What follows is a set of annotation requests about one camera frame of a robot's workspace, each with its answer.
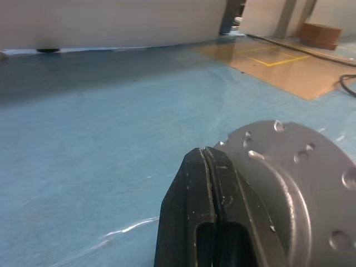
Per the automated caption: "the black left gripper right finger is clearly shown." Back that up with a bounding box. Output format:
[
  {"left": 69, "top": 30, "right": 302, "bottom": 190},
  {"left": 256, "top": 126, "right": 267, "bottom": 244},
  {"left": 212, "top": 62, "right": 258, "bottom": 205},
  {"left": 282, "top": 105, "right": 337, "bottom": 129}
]
[{"left": 205, "top": 147, "right": 288, "bottom": 267}]

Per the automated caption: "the grey metal brake disc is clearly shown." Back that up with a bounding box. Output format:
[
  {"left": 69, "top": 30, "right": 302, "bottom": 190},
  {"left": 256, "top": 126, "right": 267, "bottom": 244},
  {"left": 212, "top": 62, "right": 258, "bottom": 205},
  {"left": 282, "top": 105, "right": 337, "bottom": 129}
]
[{"left": 212, "top": 119, "right": 356, "bottom": 267}]

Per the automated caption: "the long black floor cable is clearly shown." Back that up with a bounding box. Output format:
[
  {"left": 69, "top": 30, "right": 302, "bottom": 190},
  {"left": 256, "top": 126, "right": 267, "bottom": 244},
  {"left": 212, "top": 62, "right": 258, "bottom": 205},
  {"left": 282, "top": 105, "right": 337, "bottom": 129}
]
[{"left": 246, "top": 33, "right": 356, "bottom": 67}]

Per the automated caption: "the brown cardboard box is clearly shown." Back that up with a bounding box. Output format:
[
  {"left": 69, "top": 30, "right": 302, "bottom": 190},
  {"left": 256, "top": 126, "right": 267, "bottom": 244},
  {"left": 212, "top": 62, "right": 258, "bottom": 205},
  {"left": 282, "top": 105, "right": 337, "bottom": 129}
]
[{"left": 298, "top": 22, "right": 343, "bottom": 51}]

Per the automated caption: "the looped black floor cable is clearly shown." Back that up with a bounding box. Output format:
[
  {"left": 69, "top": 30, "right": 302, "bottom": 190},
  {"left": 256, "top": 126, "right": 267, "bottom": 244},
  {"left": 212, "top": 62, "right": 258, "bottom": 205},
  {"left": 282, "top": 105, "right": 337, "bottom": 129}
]
[{"left": 338, "top": 73, "right": 356, "bottom": 98}]

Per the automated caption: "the dark grey post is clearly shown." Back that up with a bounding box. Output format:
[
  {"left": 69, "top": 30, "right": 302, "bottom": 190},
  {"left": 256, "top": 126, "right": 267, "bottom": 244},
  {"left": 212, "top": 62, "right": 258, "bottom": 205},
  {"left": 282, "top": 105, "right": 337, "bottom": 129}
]
[{"left": 219, "top": 0, "right": 247, "bottom": 36}]

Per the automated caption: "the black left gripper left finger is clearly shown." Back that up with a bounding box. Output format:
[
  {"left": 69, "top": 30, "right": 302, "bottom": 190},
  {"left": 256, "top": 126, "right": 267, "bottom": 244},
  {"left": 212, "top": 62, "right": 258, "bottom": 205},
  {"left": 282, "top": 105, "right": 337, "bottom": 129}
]
[{"left": 154, "top": 147, "right": 216, "bottom": 267}]

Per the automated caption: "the blue table mat plastic film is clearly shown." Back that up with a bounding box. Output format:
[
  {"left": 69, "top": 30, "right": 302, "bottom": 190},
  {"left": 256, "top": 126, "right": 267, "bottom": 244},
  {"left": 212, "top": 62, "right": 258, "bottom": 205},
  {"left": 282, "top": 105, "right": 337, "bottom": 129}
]
[{"left": 0, "top": 37, "right": 356, "bottom": 267}]

